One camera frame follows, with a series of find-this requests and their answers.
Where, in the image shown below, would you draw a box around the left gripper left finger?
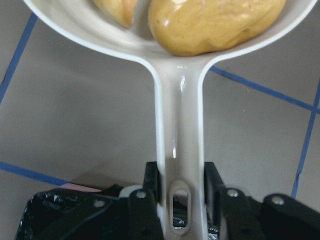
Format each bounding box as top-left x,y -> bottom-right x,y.
128,161 -> 164,240

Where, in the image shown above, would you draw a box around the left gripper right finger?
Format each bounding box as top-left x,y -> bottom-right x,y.
204,162 -> 265,240

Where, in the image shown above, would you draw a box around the beige dustpan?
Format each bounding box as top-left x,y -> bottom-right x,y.
26,0 -> 316,240

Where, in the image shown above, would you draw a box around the bin with black bag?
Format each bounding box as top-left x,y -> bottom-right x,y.
16,182 -> 226,240

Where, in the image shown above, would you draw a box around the brown potato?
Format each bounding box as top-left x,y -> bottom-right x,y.
148,0 -> 286,57

